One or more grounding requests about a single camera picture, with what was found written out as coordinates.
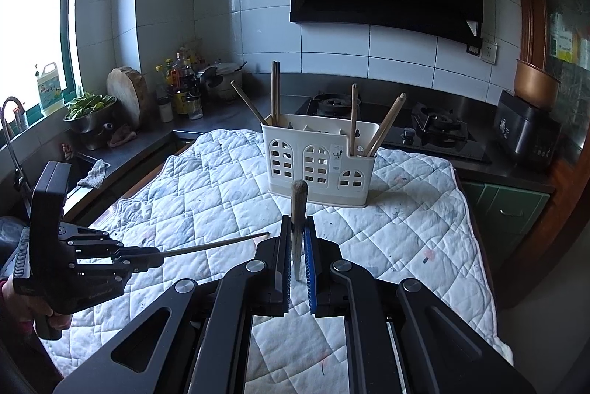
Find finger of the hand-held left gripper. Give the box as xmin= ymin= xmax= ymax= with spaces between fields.
xmin=114 ymin=258 xmax=165 ymax=276
xmin=112 ymin=245 xmax=163 ymax=262

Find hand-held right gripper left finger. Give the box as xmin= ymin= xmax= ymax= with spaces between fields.
xmin=53 ymin=214 xmax=293 ymax=394

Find person's left hand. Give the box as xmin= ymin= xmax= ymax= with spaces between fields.
xmin=0 ymin=276 xmax=73 ymax=332

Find white quilted blanket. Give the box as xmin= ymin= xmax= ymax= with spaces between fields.
xmin=41 ymin=129 xmax=514 ymax=394

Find white detergent jug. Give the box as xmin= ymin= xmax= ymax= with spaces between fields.
xmin=36 ymin=62 xmax=63 ymax=115

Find pink rag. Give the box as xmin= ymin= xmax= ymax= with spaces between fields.
xmin=107 ymin=124 xmax=139 ymax=148

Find metal kitchen faucet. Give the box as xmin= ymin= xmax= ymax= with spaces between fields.
xmin=0 ymin=96 xmax=29 ymax=192

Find black rice cooker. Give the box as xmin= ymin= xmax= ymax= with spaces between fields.
xmin=493 ymin=90 xmax=563 ymax=171

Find green framed window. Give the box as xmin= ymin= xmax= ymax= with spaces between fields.
xmin=0 ymin=0 xmax=93 ymax=132

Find wall socket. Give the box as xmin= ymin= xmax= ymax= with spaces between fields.
xmin=465 ymin=37 xmax=499 ymax=65

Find green leafy vegetables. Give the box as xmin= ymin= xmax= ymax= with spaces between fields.
xmin=67 ymin=94 xmax=116 ymax=118

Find white plastic utensil holder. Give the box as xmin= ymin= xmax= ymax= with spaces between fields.
xmin=261 ymin=114 xmax=381 ymax=209

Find clear oil bottle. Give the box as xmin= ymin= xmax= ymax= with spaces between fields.
xmin=177 ymin=46 xmax=197 ymax=91

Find black gas stove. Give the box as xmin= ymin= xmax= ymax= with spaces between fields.
xmin=295 ymin=92 xmax=492 ymax=164

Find round wooden cutting board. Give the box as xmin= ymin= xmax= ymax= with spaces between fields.
xmin=107 ymin=67 xmax=148 ymax=130

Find stainless steel bowl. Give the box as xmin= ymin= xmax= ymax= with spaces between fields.
xmin=63 ymin=99 xmax=118 ymax=134

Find metal pressure cooker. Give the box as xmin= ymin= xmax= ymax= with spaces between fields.
xmin=198 ymin=61 xmax=247 ymax=100

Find white dishcloth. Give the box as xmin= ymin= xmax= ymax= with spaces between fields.
xmin=77 ymin=159 xmax=111 ymax=188

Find yellow cap bottle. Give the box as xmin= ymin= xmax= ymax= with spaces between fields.
xmin=154 ymin=64 xmax=167 ymax=100

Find green base cabinet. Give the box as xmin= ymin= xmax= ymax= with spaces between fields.
xmin=461 ymin=181 xmax=551 ymax=257

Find copper inner pot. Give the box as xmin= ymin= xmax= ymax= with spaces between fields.
xmin=514 ymin=60 xmax=562 ymax=109

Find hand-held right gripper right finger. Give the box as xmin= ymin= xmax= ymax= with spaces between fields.
xmin=304 ymin=216 xmax=536 ymax=394

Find dark sauce bottle yellow label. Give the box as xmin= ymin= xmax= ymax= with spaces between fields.
xmin=173 ymin=90 xmax=192 ymax=115

